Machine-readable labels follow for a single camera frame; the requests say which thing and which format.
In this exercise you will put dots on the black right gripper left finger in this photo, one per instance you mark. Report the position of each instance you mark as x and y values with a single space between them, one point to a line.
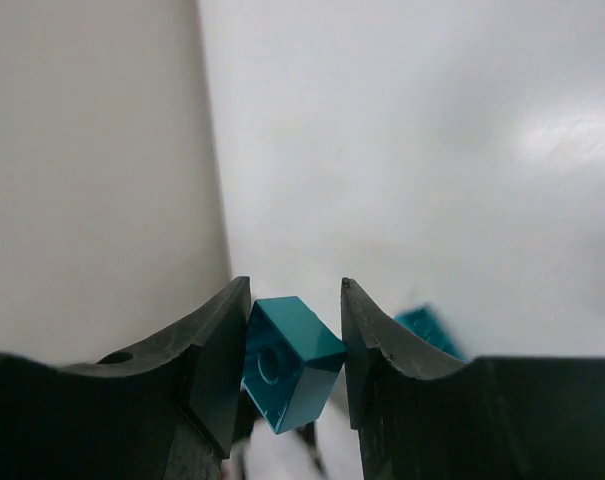
161 408

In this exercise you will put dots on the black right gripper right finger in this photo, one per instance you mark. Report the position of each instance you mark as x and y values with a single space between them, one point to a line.
423 414

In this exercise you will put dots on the blue top lego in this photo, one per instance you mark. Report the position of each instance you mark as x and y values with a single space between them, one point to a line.
431 332

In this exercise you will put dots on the blue lego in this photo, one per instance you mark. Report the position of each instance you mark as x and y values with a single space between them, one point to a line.
291 364
431 332

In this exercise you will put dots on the blue bottom lego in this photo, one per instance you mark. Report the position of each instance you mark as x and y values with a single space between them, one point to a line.
291 364

